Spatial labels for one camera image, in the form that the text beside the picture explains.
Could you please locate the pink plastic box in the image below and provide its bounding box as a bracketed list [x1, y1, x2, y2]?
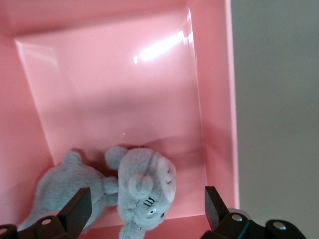
[0, 0, 241, 229]

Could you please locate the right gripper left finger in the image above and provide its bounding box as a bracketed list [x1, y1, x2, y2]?
[0, 187, 93, 239]

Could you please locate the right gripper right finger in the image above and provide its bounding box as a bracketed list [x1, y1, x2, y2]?
[201, 186, 308, 239]

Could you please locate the grey plush toy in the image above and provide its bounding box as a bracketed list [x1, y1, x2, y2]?
[104, 145, 178, 239]
[17, 151, 119, 235]

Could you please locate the brown table cover sheet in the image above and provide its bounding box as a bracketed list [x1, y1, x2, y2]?
[230, 0, 319, 239]

